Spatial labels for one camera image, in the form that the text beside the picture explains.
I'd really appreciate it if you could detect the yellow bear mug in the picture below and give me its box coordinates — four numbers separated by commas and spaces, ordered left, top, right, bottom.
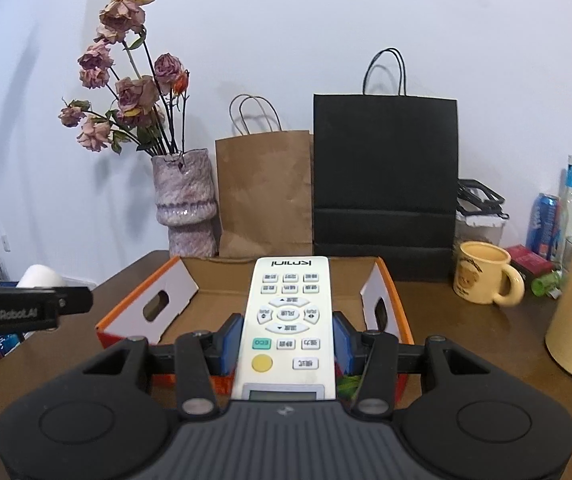
453, 240, 525, 308

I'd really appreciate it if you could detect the white remote control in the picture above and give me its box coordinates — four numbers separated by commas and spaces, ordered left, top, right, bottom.
231, 256, 336, 402

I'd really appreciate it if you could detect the dried pink rose bouquet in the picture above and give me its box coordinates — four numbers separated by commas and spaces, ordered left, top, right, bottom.
58, 0, 190, 157

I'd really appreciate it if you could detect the black paper bag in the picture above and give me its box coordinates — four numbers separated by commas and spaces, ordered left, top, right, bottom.
312, 46, 460, 283

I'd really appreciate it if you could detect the clear plastic container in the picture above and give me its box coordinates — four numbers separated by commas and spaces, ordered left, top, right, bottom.
454, 179, 510, 246

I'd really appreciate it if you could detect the red small box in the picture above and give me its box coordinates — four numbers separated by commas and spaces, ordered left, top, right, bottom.
506, 245, 554, 282

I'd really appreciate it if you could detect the orange cardboard box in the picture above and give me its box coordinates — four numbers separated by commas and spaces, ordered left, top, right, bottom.
95, 254, 415, 408

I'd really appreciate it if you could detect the green small bottle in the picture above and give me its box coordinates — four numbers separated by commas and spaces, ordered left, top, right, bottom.
531, 271, 562, 297

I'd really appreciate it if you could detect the blue soda can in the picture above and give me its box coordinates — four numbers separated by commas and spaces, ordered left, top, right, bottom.
526, 193, 559, 260

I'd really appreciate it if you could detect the brown paper bag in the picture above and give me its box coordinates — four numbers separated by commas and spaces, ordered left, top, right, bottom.
216, 115, 313, 259

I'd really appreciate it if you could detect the clear glass bottle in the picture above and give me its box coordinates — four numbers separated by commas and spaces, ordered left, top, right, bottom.
557, 155, 572, 262

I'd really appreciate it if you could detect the purple ceramic vase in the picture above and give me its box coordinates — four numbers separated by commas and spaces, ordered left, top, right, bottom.
152, 148, 218, 258

